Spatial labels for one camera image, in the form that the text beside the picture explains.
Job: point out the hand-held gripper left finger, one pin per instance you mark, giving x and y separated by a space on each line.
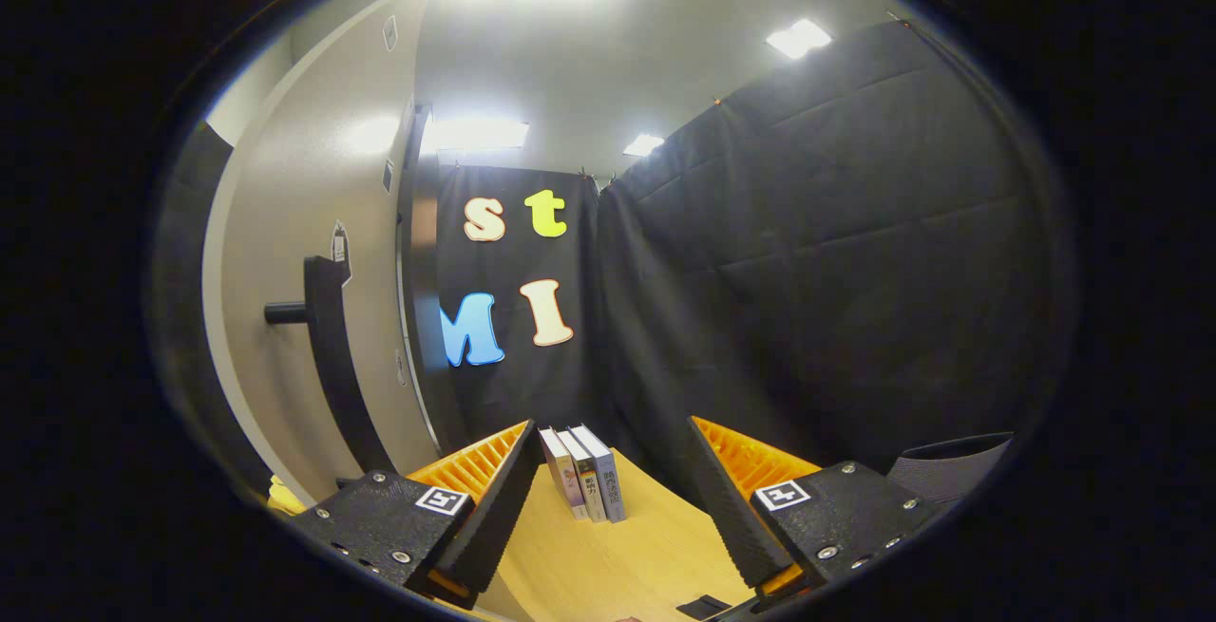
494 518

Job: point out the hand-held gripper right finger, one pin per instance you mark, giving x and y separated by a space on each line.
731 508

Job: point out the grey cabinet door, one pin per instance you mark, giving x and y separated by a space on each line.
304 176

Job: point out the purple cover book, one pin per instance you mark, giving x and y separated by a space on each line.
563 475

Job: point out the white spine book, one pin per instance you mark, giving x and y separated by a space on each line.
584 480

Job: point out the blue spine book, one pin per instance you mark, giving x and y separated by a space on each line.
606 475

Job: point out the yellow plush toy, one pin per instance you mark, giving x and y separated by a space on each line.
283 497

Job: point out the black backdrop cloth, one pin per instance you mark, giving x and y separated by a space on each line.
807 271

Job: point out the dark grey cabinet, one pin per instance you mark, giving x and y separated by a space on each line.
423 271

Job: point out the rectangular ceiling light panel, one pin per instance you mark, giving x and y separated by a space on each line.
475 134
798 36
644 143

